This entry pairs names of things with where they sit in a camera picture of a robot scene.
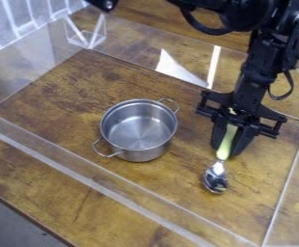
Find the green handled metal spoon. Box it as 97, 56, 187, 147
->
203, 123, 237, 194

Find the clear acrylic enclosure wall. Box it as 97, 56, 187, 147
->
0, 0, 299, 247

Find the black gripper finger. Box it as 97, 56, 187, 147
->
211, 113, 228, 150
231, 124, 257, 155

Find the small steel pot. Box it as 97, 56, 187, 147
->
93, 98, 179, 162

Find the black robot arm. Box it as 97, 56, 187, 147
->
168, 0, 299, 155

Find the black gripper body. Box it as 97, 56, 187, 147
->
196, 69, 285, 138

